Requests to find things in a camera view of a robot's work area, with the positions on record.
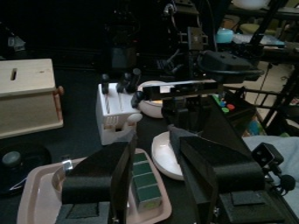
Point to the white toy spoon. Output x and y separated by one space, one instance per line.
134 118

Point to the small black camera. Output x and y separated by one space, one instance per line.
266 154

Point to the black lid grey knob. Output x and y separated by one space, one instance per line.
18 172

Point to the black metal stand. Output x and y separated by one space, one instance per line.
281 110

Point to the black box coloured buttons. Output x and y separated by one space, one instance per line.
233 122

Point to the light blue cloth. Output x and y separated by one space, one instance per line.
291 147

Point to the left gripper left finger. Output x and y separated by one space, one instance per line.
97 175

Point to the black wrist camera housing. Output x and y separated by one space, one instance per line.
229 67

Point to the white background bowl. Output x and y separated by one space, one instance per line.
248 3

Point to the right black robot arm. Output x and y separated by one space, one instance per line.
192 35

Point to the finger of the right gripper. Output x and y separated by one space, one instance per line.
137 99
180 113

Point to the background shelf table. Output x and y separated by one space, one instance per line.
280 48

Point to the teal cup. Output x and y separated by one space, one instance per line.
224 35

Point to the white toy knife block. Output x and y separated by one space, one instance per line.
114 128

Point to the seaweed-wrapped sushi piece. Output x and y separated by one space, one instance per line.
149 197
145 180
141 169

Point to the white toy fork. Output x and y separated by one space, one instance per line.
112 121

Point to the wooden box with slot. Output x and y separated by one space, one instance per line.
26 96

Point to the white pot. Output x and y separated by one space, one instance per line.
152 109

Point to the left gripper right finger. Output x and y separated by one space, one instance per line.
221 175

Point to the pink plastic tray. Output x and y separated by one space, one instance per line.
34 201

